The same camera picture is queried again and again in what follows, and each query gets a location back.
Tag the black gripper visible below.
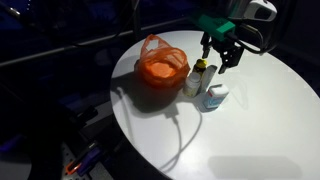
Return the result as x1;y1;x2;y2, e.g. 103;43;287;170
200;31;245;75

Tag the grey roll-on stick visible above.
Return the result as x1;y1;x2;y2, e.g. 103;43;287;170
199;64;219;95

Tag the orange plastic bag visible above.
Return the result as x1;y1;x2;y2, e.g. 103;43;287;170
134;33;192;91

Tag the dark bottle with yellow cap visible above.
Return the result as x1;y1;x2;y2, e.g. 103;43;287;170
192;58;208;78

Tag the white pill bottle yellow label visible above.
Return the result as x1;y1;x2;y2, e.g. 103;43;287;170
182;72;202;99

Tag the white bottle with blue label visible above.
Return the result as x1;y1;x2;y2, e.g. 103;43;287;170
202;83;231;110

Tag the metal handrail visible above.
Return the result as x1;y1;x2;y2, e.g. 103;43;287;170
0;17;198;69

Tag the grey rounded object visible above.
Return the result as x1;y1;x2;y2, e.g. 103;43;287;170
0;155;33;180

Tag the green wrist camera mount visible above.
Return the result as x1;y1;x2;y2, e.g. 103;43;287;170
191;12;236;43

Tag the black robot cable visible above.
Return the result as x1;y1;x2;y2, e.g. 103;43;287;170
227;21;269;56

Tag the purple handled tool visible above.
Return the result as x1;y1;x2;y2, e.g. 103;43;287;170
76;145;103;177

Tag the orange handled tool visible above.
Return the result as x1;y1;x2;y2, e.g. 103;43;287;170
64;158;83;176

